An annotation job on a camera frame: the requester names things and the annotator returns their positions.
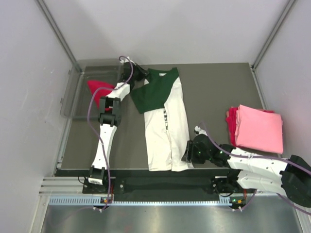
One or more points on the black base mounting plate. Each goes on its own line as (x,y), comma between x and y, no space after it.
(210,180)

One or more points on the white and green t-shirt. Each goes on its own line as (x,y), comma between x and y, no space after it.
(161,101)

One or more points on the right aluminium frame post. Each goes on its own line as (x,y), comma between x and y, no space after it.
(273,33)

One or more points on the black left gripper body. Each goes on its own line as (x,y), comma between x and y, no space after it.
(138,74)

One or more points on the aluminium frame post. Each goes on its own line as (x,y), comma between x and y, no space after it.
(57,32)
(273,33)

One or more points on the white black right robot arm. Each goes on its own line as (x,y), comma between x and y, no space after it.
(287,177)

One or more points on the left aluminium frame post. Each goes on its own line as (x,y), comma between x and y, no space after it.
(57,32)

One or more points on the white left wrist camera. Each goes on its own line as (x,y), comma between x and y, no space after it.
(126,60)

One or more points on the pink t-shirt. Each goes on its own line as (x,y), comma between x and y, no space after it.
(259,130)

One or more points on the clear grey plastic bin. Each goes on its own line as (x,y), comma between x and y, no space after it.
(77,96)

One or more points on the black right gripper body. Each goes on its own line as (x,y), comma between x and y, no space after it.
(195,155)

